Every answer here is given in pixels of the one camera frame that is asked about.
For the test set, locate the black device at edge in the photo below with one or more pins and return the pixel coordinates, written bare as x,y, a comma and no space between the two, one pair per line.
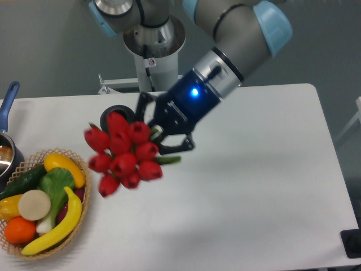
351,243

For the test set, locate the woven wicker basket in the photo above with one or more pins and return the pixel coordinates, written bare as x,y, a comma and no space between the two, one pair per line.
29,163

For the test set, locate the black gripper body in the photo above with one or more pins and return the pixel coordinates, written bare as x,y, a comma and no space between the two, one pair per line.
178,110

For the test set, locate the white frame at right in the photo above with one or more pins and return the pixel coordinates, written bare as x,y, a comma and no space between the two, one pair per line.
350,127

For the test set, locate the green cucumber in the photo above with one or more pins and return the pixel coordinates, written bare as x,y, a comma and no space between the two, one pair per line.
27,181

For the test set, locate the orange fruit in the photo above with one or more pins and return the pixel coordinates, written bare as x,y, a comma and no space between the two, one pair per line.
19,230

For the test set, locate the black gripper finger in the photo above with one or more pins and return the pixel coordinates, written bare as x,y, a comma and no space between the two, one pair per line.
143,101
187,144

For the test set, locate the blue handled saucepan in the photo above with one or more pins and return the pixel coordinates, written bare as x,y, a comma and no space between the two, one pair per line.
11,157

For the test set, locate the yellow squash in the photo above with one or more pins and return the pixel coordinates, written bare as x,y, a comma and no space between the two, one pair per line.
56,160

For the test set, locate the yellow bell pepper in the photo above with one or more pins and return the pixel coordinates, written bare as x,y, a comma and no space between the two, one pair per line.
9,207

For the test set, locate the green bok choy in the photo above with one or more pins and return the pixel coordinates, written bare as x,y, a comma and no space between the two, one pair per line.
53,184

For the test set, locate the beige round disc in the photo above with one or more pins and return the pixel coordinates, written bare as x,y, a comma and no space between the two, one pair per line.
34,205

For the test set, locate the purple eggplant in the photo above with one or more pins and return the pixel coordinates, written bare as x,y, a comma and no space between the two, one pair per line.
61,215

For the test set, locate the yellow banana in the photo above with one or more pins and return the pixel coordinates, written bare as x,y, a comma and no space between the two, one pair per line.
59,232

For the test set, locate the red tulip bouquet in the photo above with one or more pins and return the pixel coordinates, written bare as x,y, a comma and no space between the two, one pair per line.
125,155

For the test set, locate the dark grey ribbed vase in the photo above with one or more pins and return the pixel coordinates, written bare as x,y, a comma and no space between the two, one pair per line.
125,111

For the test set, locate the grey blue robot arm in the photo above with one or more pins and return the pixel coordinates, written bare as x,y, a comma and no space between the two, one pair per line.
245,34

